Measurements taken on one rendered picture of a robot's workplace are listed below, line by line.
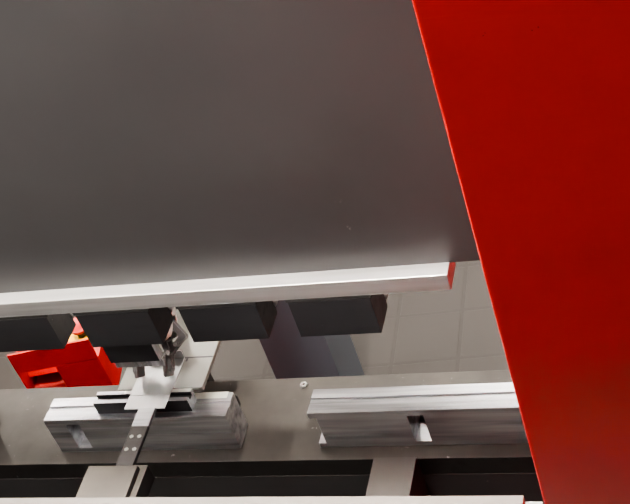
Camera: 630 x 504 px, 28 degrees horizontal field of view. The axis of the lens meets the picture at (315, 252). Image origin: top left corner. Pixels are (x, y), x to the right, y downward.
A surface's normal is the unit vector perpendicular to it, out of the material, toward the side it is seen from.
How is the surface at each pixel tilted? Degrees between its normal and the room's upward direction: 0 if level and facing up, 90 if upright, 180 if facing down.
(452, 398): 0
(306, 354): 90
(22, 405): 0
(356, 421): 90
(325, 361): 90
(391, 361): 0
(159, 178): 90
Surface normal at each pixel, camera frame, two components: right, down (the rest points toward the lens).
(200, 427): -0.21, 0.67
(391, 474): -0.28, -0.74
